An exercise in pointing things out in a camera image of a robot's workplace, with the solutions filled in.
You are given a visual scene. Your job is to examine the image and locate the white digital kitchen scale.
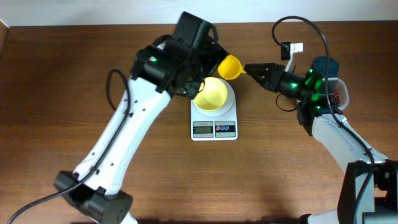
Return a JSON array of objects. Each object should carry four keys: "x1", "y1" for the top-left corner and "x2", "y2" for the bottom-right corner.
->
[{"x1": 190, "y1": 78, "x2": 238, "y2": 141}]

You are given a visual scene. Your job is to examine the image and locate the yellow measuring scoop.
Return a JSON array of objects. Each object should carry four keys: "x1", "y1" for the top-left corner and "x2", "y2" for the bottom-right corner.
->
[{"x1": 218, "y1": 55, "x2": 246, "y2": 80}]

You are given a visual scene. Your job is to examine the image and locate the yellow plastic bowl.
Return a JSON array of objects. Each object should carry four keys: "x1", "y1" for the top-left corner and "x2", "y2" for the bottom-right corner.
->
[{"x1": 192, "y1": 77, "x2": 228, "y2": 111}]

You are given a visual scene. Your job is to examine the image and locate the red adzuki beans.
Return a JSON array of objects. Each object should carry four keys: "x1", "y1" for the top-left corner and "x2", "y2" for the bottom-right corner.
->
[{"x1": 331, "y1": 90, "x2": 341, "y2": 106}]

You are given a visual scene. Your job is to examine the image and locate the clear plastic container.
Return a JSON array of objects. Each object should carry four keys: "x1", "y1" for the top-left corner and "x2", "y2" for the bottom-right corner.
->
[{"x1": 335, "y1": 79, "x2": 349, "y2": 111}]

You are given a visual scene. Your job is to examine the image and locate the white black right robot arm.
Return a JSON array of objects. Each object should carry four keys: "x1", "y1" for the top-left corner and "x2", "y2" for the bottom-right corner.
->
[{"x1": 244, "y1": 57, "x2": 397, "y2": 224}]

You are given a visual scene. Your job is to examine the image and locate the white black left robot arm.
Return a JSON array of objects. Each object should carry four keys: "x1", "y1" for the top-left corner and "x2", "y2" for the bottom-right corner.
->
[{"x1": 54, "y1": 12, "x2": 227, "y2": 223}]

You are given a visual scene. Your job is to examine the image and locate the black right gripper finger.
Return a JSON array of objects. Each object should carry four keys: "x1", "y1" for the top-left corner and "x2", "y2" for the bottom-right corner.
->
[
  {"x1": 244, "y1": 63, "x2": 277, "y2": 73},
  {"x1": 247, "y1": 68, "x2": 271, "y2": 89}
]

